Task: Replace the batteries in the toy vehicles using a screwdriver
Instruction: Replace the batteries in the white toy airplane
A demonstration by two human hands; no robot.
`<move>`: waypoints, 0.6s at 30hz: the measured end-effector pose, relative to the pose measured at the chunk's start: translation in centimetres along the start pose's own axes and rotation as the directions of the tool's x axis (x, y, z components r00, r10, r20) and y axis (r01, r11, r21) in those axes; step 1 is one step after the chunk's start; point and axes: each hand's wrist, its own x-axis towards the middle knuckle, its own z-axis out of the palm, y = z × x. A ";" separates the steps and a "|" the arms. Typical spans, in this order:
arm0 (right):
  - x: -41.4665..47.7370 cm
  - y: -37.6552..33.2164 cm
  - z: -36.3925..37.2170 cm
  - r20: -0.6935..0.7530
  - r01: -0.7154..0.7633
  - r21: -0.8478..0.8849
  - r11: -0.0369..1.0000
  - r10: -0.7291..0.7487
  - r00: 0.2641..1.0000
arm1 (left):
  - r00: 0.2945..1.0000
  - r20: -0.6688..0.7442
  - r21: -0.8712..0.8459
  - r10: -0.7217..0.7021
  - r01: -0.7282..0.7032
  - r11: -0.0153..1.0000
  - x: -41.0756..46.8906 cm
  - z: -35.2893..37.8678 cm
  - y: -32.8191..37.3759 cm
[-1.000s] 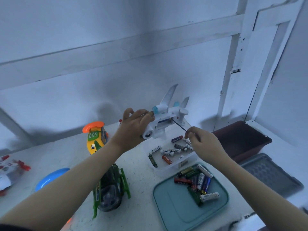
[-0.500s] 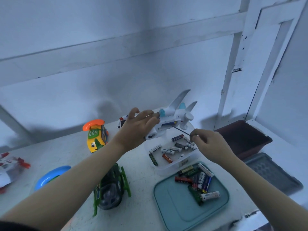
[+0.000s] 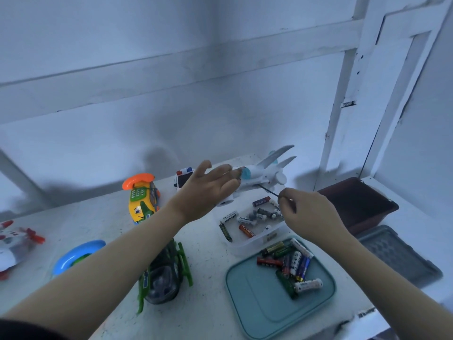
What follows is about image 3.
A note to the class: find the person's right hand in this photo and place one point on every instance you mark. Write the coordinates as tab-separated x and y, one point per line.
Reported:
315	217

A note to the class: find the person's left hand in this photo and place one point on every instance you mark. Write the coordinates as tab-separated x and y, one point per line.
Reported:
202	194

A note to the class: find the black white toy car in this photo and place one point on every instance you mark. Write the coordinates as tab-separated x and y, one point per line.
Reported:
184	177

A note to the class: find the dark brown storage box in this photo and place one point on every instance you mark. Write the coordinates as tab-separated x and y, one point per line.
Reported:
361	201

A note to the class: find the red screwdriver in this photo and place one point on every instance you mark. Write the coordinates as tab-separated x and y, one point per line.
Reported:
269	189

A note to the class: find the pile of batteries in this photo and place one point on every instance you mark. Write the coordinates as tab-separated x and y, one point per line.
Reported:
290	265

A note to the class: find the heap of mixed batteries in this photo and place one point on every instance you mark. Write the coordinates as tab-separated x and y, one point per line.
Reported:
251	219

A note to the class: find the yellow orange toy car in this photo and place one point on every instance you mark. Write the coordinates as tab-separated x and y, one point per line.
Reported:
141	198

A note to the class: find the white toy airplane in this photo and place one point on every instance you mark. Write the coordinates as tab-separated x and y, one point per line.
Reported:
272	170

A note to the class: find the clear plastic container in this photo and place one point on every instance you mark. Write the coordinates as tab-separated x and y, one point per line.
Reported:
255	244

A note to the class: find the dark green toy helicopter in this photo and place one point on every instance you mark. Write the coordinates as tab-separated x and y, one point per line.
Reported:
163	276

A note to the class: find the grey storage box lid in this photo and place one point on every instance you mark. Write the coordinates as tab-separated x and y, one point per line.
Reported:
400	255

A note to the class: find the teal container lid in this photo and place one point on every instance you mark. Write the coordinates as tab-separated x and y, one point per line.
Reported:
255	308

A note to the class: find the green orange toy car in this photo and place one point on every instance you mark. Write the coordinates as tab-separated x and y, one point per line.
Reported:
74	255

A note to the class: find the red white toy vehicle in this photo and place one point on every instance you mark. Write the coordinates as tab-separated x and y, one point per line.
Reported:
10	248

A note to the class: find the person's right forearm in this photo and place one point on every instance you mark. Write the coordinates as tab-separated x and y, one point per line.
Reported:
393	294

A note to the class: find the person's black sleeve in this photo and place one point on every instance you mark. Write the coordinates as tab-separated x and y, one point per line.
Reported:
21	330

